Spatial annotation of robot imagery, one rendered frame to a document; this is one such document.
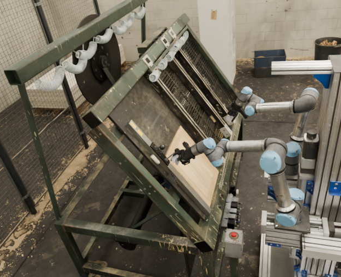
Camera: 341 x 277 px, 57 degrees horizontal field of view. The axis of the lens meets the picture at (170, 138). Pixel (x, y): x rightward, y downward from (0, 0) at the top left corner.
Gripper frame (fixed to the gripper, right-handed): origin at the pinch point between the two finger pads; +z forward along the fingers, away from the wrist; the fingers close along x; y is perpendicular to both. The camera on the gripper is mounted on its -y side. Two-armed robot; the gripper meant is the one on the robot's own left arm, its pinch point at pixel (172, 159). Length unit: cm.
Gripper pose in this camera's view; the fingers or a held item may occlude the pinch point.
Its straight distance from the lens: 219.4
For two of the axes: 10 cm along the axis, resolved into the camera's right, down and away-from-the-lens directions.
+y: -0.6, 7.8, -6.2
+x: 6.8, 4.8, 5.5
